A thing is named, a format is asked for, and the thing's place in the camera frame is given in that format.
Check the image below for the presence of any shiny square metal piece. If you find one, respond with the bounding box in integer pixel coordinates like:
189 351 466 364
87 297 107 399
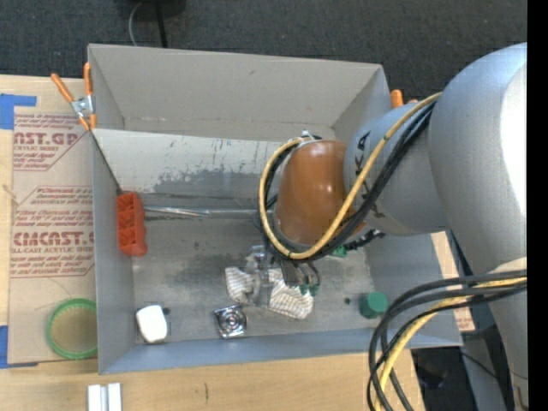
213 304 248 340

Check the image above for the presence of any grey metal bin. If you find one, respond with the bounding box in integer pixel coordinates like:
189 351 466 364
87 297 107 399
86 43 464 375

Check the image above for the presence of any green plastic cup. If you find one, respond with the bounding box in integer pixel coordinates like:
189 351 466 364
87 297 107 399
358 291 390 319

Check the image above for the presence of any white rounded plastic box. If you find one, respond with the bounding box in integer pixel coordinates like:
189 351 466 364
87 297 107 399
135 304 169 344

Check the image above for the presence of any orange ribbed plastic block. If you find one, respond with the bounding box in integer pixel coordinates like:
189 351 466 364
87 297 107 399
116 192 149 258

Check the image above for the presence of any white red-striped cloth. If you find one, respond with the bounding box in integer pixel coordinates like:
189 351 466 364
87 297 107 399
224 265 315 320

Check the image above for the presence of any black cylinder on white bracket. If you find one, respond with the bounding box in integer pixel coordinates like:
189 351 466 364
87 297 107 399
342 228 386 250

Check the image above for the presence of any brown cardboard board red print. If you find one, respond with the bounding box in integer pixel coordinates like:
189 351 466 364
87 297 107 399
0 74 98 370

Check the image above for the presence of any green plastic ring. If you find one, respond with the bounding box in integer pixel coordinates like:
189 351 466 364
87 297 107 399
45 297 99 360

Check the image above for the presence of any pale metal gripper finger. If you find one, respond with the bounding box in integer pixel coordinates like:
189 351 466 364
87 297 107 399
261 267 276 308
246 247 264 306

